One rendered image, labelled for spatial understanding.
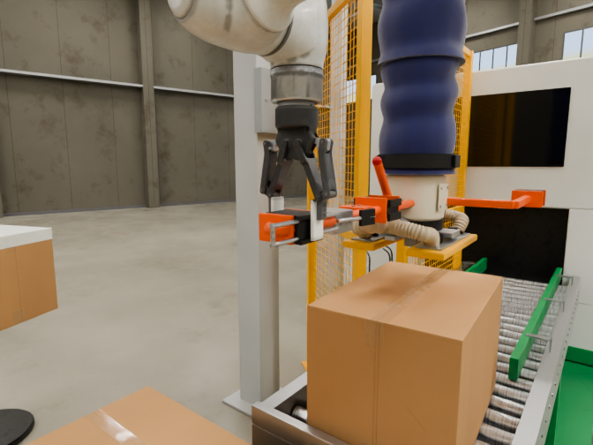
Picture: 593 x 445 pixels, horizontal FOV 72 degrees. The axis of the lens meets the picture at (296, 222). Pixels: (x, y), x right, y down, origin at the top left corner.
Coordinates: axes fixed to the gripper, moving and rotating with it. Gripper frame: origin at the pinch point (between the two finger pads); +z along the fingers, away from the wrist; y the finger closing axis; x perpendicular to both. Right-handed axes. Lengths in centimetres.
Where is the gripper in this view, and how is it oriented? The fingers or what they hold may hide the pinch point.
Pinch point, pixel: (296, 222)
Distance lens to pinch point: 73.4
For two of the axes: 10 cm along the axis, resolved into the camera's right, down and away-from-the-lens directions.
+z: 0.0, 9.9, 1.5
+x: -6.1, 1.2, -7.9
